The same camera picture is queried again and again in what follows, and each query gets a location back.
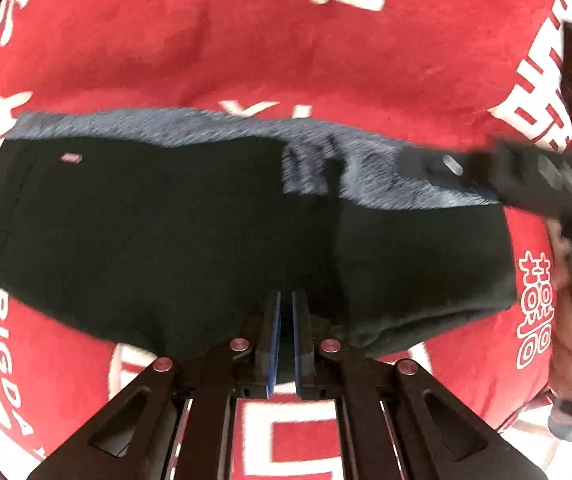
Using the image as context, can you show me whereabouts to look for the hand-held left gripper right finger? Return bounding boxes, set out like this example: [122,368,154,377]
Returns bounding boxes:
[292,290,549,480]

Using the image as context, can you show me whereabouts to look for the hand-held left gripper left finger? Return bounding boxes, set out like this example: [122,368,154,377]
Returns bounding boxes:
[28,290,283,480]

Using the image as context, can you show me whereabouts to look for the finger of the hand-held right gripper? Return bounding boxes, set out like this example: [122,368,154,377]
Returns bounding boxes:
[396,141,504,197]

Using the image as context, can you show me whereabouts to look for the black and grey shorts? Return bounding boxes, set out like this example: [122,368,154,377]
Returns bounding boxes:
[0,107,519,361]

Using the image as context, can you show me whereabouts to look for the person's right hand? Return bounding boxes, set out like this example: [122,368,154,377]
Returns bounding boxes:
[546,217,572,403]

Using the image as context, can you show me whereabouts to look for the red printed blanket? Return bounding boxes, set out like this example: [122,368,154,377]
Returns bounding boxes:
[0,0,572,480]

